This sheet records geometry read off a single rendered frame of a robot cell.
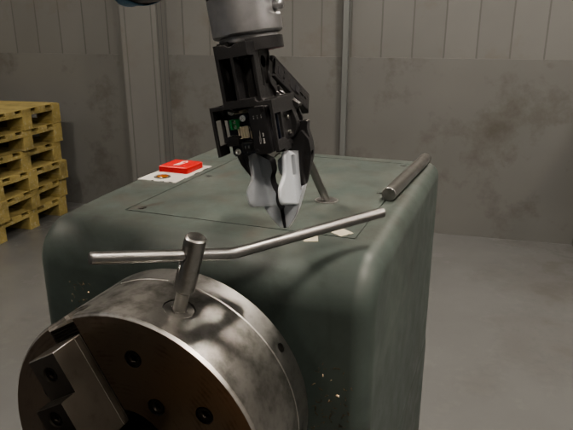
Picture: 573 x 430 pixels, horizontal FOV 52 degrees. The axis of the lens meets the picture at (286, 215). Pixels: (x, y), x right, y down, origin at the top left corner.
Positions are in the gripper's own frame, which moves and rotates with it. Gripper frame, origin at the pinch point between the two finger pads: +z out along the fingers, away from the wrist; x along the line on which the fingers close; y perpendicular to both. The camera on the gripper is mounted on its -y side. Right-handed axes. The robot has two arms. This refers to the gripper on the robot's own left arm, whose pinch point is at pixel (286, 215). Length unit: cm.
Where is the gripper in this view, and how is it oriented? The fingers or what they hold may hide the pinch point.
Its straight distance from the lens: 68.4
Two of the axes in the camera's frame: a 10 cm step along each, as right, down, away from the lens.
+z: 1.6, 9.6, 2.4
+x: 9.2, -0.5, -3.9
